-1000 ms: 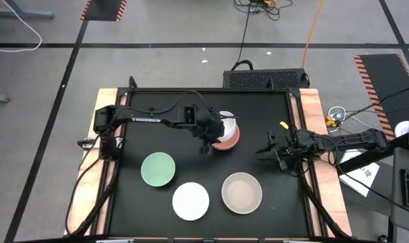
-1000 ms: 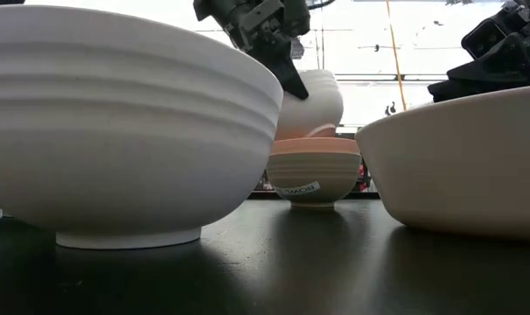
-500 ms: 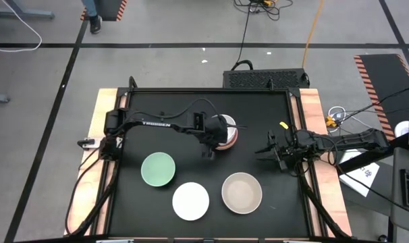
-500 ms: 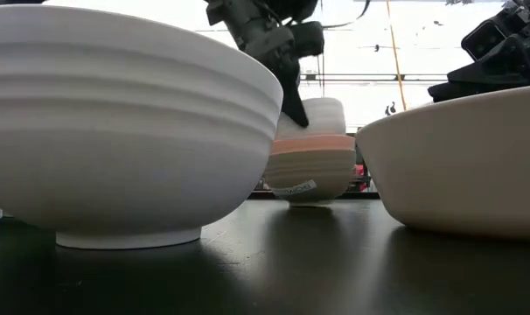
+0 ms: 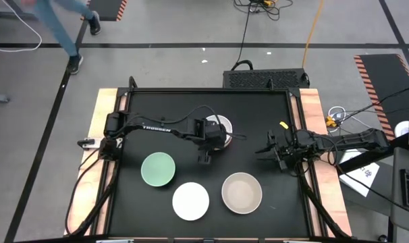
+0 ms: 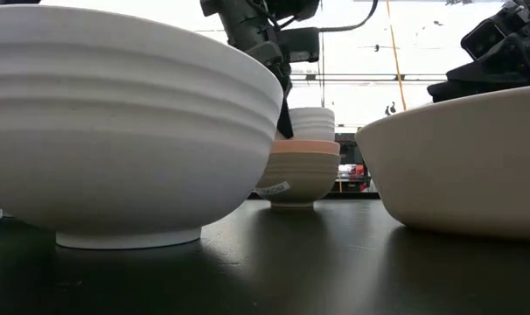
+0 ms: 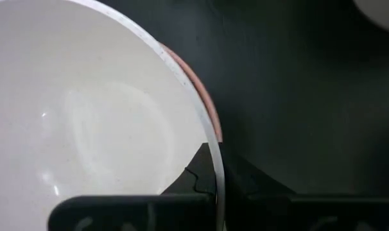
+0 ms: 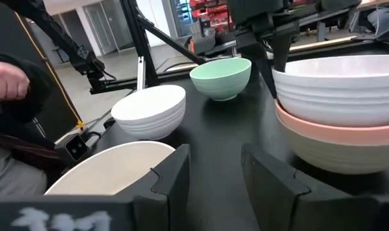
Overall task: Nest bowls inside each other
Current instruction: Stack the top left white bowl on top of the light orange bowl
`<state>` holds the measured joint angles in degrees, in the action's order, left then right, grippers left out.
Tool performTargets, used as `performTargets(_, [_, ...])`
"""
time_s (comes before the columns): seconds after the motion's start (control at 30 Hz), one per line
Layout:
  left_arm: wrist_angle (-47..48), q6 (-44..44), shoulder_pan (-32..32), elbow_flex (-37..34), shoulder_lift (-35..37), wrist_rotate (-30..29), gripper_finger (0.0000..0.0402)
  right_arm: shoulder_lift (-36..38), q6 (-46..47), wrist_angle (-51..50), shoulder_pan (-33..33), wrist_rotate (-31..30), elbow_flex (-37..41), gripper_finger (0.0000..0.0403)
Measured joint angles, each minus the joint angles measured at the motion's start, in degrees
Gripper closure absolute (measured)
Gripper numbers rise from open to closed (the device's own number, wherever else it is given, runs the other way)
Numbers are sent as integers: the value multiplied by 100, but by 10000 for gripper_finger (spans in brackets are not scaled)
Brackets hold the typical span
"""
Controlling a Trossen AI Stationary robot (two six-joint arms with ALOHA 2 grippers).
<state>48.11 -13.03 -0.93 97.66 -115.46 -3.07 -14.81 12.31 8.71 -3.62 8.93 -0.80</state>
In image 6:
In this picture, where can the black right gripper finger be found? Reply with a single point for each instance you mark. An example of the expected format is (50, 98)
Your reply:
(448, 91)

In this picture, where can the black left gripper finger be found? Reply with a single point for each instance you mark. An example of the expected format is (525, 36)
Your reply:
(285, 118)

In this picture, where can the small white ribbed bowl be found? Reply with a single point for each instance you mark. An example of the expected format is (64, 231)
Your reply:
(313, 124)

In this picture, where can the large beige smooth bowl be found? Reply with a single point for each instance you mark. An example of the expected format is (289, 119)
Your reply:
(466, 166)

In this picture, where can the large white ribbed bowl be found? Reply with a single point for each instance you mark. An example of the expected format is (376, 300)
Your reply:
(116, 131)

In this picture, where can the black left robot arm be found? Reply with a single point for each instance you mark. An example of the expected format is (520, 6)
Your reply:
(295, 9)

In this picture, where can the taupe ribbed bowl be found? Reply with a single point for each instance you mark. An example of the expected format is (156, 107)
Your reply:
(300, 175)

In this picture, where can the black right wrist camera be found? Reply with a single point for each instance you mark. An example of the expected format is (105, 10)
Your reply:
(483, 39)

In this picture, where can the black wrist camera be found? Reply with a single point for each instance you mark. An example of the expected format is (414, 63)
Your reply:
(302, 44)
(483, 39)

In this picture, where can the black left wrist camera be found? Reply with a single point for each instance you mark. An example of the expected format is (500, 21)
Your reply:
(302, 44)

